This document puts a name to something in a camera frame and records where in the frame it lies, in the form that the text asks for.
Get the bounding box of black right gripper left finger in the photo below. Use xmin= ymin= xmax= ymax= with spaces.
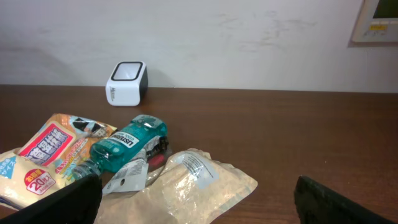
xmin=1 ymin=174 xmax=102 ymax=224

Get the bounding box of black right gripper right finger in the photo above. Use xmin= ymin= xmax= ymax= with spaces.
xmin=294 ymin=175 xmax=394 ymax=224

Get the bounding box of yellow snack bag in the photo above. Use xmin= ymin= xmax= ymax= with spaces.
xmin=1 ymin=113 xmax=117 ymax=210

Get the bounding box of teal mouthwash bottle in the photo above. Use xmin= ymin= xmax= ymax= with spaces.
xmin=72 ymin=114 xmax=167 ymax=180

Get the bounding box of clear blister pack white card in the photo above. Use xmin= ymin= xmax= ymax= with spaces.
xmin=103 ymin=136 xmax=172 ymax=195

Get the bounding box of beige paper pouch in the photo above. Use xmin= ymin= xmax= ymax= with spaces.
xmin=95 ymin=148 xmax=258 ymax=224

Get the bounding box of white barcode scanner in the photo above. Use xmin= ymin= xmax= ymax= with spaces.
xmin=105 ymin=61 xmax=149 ymax=106

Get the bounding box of beige wall control panel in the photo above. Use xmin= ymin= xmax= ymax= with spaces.
xmin=351 ymin=0 xmax=398 ymax=43

